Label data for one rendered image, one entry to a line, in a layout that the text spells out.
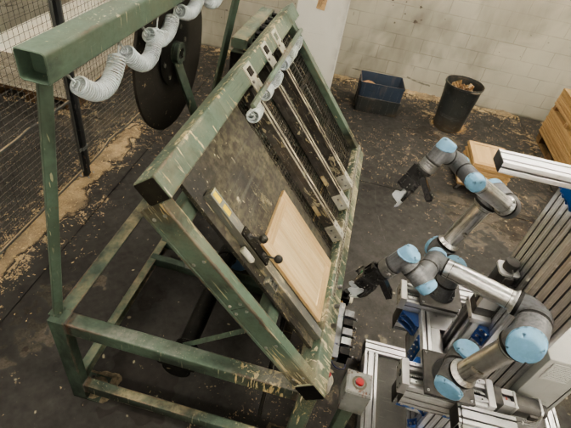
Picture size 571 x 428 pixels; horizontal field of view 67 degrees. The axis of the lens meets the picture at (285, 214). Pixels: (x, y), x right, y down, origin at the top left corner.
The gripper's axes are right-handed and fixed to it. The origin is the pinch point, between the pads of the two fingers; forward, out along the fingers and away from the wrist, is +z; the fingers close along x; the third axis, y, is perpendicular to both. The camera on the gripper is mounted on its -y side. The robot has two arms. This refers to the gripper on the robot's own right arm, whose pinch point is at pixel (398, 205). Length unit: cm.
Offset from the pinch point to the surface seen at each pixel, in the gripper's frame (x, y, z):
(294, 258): 2, 20, 56
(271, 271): 31, 22, 52
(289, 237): -1, 29, 50
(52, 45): 98, 105, 1
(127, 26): 59, 117, -3
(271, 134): -20, 74, 22
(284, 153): -26, 64, 27
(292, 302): 23, 5, 61
